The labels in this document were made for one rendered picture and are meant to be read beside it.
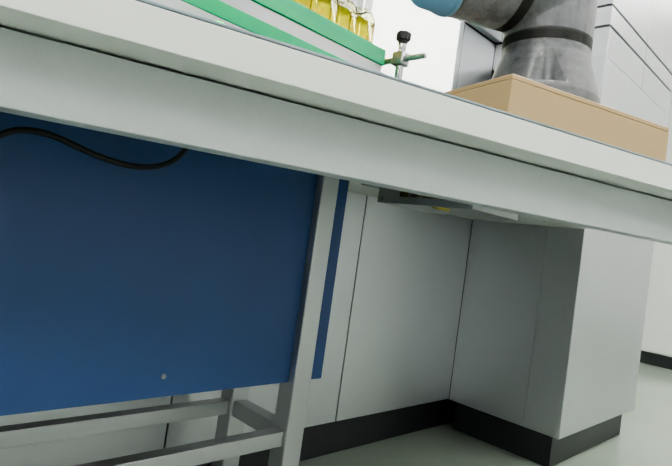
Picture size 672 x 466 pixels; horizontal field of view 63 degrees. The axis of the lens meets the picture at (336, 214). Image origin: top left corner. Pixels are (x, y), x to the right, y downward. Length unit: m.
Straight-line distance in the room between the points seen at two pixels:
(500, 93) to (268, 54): 0.28
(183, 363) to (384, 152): 0.46
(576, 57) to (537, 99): 0.13
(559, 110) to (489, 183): 0.11
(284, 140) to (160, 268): 0.35
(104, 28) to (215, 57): 0.08
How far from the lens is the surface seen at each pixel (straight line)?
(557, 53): 0.76
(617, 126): 0.76
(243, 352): 0.91
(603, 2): 1.94
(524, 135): 0.63
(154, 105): 0.49
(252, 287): 0.89
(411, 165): 0.59
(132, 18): 0.46
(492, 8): 0.76
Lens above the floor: 0.59
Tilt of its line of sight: 2 degrees up
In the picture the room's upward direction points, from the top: 8 degrees clockwise
